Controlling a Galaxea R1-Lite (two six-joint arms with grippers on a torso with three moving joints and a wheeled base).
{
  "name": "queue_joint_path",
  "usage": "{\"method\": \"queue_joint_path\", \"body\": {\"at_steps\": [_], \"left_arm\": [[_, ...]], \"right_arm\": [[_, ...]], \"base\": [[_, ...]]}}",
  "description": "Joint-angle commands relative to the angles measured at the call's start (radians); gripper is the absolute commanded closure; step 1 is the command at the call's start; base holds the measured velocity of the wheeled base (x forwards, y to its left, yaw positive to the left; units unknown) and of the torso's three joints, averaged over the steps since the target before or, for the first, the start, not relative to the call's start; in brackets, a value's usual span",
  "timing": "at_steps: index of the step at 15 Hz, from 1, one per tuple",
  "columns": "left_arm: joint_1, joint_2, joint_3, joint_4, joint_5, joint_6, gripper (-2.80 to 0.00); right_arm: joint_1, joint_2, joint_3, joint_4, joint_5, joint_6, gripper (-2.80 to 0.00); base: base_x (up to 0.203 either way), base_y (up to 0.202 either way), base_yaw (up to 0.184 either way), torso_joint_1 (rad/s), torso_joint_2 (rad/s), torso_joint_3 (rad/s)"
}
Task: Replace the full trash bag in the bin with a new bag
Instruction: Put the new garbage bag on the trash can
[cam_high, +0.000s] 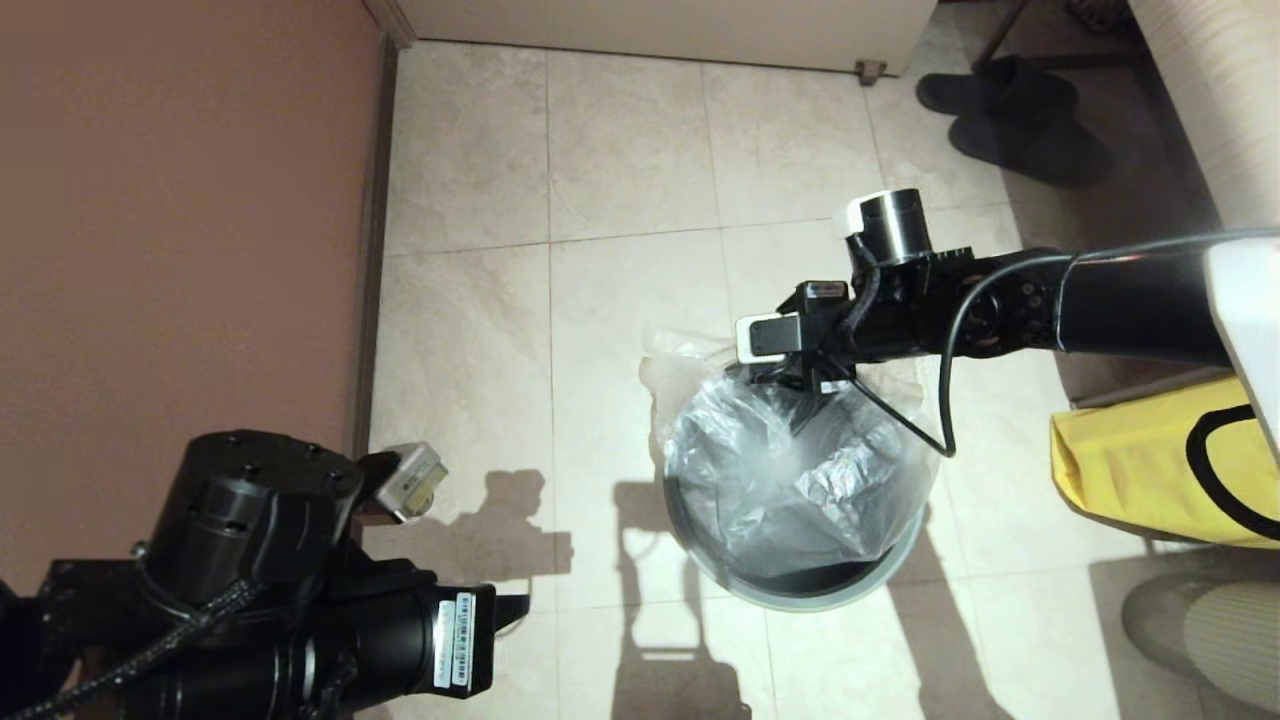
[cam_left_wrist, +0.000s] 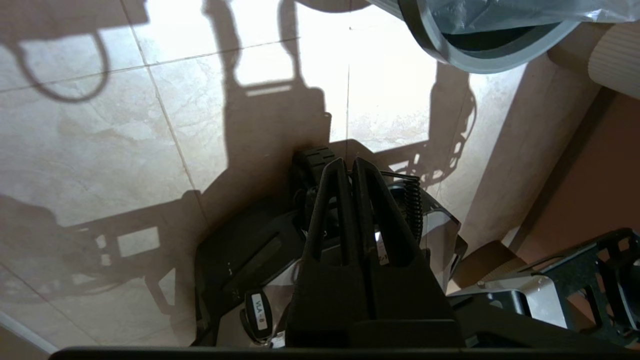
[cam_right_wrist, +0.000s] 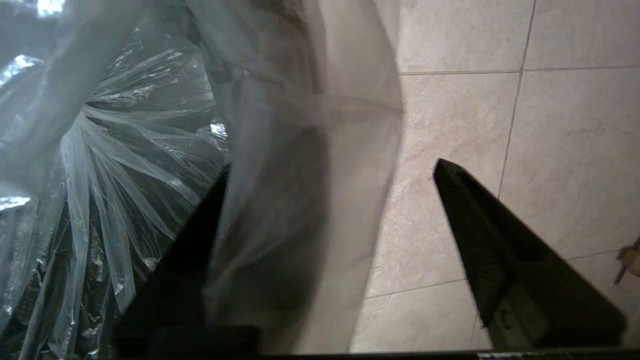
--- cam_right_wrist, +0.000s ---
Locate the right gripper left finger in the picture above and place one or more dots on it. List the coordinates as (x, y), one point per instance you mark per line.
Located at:
(175, 280)

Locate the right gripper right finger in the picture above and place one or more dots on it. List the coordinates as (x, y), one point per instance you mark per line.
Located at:
(525, 280)

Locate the clear plastic trash bag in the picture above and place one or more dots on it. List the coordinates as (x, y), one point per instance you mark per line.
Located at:
(200, 125)

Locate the black round trash bin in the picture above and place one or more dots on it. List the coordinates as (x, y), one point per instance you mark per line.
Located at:
(97, 280)

